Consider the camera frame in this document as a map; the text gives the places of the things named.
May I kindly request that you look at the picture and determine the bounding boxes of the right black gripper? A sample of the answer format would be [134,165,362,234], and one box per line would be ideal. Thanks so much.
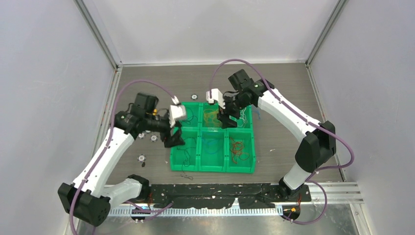
[216,92,251,130]

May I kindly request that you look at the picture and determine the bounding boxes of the white thin cable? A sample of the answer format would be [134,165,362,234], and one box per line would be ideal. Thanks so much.
[236,106,249,129]

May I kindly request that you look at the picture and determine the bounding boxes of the yellow thin cable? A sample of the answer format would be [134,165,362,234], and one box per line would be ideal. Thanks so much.
[203,108,224,128]

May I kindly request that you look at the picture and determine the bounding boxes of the black thin cable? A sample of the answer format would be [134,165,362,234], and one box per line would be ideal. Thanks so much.
[176,138,197,181]

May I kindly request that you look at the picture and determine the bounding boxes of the red thin cable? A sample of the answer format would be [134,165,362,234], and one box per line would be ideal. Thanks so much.
[229,137,251,165]

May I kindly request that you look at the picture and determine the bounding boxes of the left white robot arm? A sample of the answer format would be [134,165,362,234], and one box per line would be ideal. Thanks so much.
[58,93,187,227]

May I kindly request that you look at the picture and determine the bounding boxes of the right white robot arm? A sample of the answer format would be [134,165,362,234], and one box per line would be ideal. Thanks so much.
[206,70,337,201]

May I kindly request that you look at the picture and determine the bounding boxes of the poker chip right middle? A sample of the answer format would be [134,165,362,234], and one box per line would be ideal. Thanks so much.
[150,135,159,142]

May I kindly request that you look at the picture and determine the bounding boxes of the green six-compartment bin tray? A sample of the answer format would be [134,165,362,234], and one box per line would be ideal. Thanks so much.
[170,102,256,173]

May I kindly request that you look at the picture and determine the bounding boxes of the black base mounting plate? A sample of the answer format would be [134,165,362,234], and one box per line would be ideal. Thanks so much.
[130,183,311,210]

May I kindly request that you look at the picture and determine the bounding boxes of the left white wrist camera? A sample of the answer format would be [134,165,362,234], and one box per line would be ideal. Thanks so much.
[169,96,187,128]

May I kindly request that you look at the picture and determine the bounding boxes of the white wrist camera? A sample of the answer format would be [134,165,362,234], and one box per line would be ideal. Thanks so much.
[206,88,225,109]
[169,96,187,128]

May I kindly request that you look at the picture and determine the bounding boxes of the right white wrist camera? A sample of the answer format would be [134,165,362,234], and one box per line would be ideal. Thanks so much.
[206,88,225,109]

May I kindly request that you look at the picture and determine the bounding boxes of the aluminium front rail frame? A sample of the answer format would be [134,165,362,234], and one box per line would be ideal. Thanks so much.
[63,183,372,235]

